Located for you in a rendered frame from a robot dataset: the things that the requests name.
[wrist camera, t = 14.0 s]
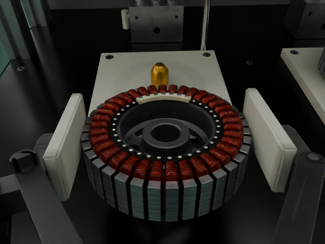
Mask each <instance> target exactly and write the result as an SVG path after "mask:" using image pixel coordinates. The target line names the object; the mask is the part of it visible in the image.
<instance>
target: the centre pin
mask: <svg viewBox="0 0 325 244"><path fill-rule="evenodd" d="M161 84H164V85H166V86H167V87H168V68H167V67H166V66H165V65H164V64H163V63H162V62H158V63H156V64H155V65H154V66H153V67H152V69H151V85H155V86H156V88H157V89H158V85H161Z"/></svg>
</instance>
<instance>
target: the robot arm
mask: <svg viewBox="0 0 325 244"><path fill-rule="evenodd" d="M242 114H243V115H244V117H245V120H247V122H248V125H249V127H248V128H250V129H251V147H252V149H253V151H254V154H255V156H256V158H257V160H258V162H259V164H260V166H261V169H262V171H263V173H264V175H265V177H266V179H267V182H268V184H269V186H270V188H271V190H272V191H273V192H285V191H286V188H287V184H288V182H289V184H290V186H289V189H288V192H287V195H286V198H285V201H284V204H283V207H282V211H281V214H280V217H279V220H278V223H277V226H276V229H275V232H274V235H273V238H272V242H271V244H311V242H312V237H313V232H314V226H315V221H316V216H317V211H318V206H319V201H320V199H321V200H325V158H324V157H323V156H321V155H320V154H317V153H315V152H311V150H310V149H309V147H308V146H307V145H306V143H305V142H304V141H303V140H302V138H301V136H299V134H298V132H297V131H296V130H295V129H294V128H292V127H291V126H289V125H281V124H280V123H279V121H278V120H277V118H276V117H275V116H274V114H273V113H272V111H271V110H270V108H269V107H268V105H267V104H266V102H265V101H264V99H263V98H262V96H261V95H260V93H259V92H258V90H257V89H256V88H248V89H247V90H246V93H245V99H244V106H243V112H242ZM86 119H87V116H86V111H85V105H84V99H83V95H81V94H80V93H73V94H72V95H71V97H70V99H69V102H68V104H67V106H66V108H65V110H64V112H63V115H62V117H61V119H60V121H59V123H58V125H57V127H56V129H55V132H54V133H47V134H43V135H42V136H41V137H40V138H39V139H38V141H37V143H36V145H35V146H34V148H33V150H32V149H25V150H21V151H18V152H16V153H14V154H13V155H12V156H11V157H10V159H9V162H10V165H11V168H12V170H13V174H12V175H9V176H5V177H2V178H0V244H11V229H12V215H14V214H18V213H21V212H24V211H28V213H29V215H30V218H31V220H32V223H33V225H34V228H35V230H36V233H37V235H38V238H39V240H40V243H41V244H84V243H83V241H82V239H81V237H80V235H79V233H78V232H77V230H76V228H75V226H74V224H73V222H72V221H71V219H70V217H69V215H68V213H67V212H66V210H65V208H64V206H63V204H62V202H61V201H64V200H67V199H69V196H70V193H71V189H72V186H73V183H74V178H75V175H76V171H77V168H78V164H79V161H80V157H81V154H82V150H83V148H82V142H81V134H82V129H83V126H84V125H85V120H86Z"/></svg>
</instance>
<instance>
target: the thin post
mask: <svg viewBox="0 0 325 244"><path fill-rule="evenodd" d="M210 6H211V0H205V1H204V12H203V23H202V33H201V44H200V51H203V52H204V51H206V46H207V33H208V24H209V15H210Z"/></svg>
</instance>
